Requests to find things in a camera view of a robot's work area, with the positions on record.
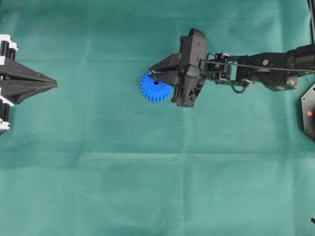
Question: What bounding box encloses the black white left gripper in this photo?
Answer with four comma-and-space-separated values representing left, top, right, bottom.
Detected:
0, 34, 58, 135

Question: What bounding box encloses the green table cloth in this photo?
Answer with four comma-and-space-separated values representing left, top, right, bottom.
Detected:
0, 0, 315, 236

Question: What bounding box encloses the black cable top right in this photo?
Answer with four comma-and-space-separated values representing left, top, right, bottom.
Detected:
306, 0, 315, 44

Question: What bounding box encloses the blue plastic gear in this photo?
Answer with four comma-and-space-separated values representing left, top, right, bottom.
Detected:
140, 71, 173, 102

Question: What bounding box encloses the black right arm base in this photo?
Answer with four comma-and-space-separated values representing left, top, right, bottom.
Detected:
301, 84, 315, 141

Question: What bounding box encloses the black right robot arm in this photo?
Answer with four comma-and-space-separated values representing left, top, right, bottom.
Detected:
148, 29, 315, 108

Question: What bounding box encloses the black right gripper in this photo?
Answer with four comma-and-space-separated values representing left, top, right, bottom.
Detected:
149, 28, 207, 108

